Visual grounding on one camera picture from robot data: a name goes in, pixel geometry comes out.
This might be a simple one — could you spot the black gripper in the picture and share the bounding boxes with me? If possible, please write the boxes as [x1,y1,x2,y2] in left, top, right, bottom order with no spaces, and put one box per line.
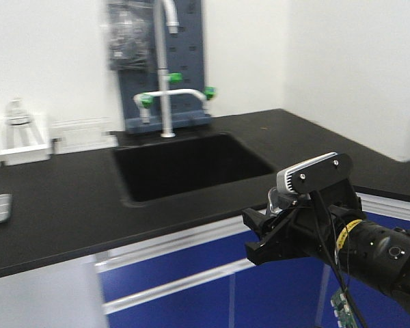
[242,189,366,265]

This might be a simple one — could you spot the clear glass beaker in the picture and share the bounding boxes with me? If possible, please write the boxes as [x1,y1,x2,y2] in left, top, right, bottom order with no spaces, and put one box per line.
[266,187,310,216]

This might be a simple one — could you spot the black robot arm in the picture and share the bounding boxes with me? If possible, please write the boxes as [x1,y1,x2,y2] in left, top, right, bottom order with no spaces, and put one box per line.
[243,179,410,315]

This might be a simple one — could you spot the green circuit board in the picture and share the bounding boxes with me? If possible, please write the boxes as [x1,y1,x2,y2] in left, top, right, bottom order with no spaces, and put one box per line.
[330,288,357,328]

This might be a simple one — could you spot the black lab sink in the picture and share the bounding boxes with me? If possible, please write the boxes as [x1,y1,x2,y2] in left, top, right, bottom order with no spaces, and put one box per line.
[113,133,274,203]

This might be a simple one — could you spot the grey pegboard drying rack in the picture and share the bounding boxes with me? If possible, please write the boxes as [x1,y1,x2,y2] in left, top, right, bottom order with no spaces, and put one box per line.
[107,1,215,137]

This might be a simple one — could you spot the white gooseneck lab faucet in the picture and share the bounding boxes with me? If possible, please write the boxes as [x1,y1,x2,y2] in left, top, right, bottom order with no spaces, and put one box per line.
[126,1,215,138]

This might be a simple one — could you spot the clear bag on pegboard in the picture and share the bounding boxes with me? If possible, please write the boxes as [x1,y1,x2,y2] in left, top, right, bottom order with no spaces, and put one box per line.
[107,1,152,71]

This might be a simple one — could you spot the white plastic rack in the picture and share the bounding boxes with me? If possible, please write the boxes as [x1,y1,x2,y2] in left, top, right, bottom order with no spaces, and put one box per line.
[0,98,51,166]

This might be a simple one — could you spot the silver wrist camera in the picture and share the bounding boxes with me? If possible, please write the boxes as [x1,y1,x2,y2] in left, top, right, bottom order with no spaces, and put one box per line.
[276,152,355,202]

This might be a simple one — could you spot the black camera cable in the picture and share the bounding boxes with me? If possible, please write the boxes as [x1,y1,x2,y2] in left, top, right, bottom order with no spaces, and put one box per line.
[309,190,370,328]

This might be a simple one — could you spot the white wall trunking box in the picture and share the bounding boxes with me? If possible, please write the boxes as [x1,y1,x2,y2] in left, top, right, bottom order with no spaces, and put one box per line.
[51,118,118,154]

